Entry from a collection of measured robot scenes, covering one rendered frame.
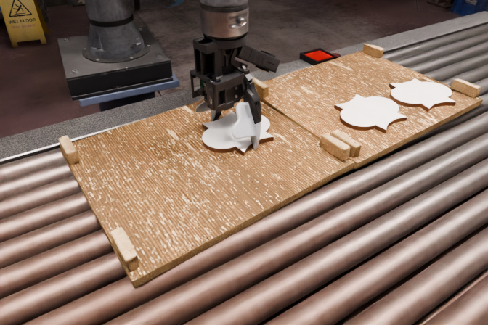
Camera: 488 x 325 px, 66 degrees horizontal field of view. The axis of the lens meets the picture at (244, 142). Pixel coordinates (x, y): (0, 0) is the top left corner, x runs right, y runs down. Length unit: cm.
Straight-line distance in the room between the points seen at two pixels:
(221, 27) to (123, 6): 53
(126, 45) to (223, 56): 51
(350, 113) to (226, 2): 37
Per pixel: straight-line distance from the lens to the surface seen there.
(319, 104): 85
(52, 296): 57
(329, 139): 69
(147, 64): 106
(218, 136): 71
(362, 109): 83
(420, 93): 94
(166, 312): 51
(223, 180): 63
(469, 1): 515
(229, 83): 62
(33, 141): 86
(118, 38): 109
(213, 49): 60
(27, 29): 421
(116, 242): 53
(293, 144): 71
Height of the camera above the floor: 135
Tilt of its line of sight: 35 degrees down
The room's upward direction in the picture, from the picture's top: straight up
